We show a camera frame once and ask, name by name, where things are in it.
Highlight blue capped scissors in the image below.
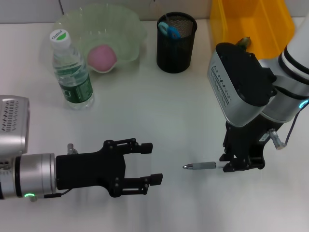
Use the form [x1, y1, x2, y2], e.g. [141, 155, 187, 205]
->
[158, 21, 182, 40]

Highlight translucent green fruit plate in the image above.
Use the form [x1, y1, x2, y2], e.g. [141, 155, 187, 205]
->
[40, 2, 148, 82]

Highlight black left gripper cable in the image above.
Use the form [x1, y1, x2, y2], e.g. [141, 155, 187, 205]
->
[43, 188, 73, 200]

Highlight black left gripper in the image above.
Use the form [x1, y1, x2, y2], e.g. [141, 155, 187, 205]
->
[55, 137, 164, 198]

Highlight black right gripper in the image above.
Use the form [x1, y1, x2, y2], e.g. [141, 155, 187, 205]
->
[218, 115, 283, 173]

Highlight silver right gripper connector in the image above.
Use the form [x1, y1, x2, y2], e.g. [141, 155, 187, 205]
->
[268, 128, 287, 151]

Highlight clear green-label water bottle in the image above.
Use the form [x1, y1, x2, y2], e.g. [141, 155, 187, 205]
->
[49, 29, 95, 111]

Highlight pink peach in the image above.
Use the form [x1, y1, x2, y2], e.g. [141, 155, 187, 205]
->
[87, 44, 118, 73]

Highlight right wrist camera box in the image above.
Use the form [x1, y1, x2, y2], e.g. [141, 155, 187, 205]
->
[207, 43, 278, 128]

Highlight dark right gripper cable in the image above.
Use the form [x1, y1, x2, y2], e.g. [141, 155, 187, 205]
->
[281, 106, 303, 148]

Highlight black mesh pen holder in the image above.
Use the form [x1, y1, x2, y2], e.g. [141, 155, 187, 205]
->
[156, 12, 198, 74]

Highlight yellow plastic bin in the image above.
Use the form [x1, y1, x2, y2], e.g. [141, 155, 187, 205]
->
[209, 0, 295, 60]

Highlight green plastic wrapper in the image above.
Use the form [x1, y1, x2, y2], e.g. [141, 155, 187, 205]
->
[235, 36, 252, 50]

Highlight clear grey pen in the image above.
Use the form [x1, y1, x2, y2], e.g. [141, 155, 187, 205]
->
[183, 161, 228, 171]

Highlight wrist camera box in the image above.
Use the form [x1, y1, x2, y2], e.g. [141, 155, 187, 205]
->
[0, 95, 31, 156]
[207, 43, 278, 128]

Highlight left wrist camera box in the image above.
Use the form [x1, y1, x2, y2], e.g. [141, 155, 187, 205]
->
[0, 95, 31, 156]

